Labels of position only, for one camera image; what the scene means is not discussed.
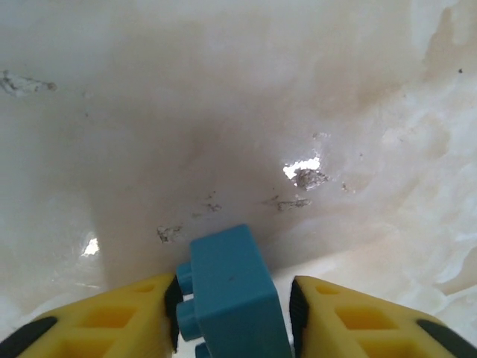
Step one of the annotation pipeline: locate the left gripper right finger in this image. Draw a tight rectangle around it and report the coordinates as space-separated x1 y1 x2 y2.
289 274 477 358

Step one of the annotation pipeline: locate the blue lego brick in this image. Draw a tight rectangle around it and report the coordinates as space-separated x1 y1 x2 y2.
175 223 292 358

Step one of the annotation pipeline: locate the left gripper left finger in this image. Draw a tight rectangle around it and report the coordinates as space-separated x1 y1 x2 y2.
0 274 180 358

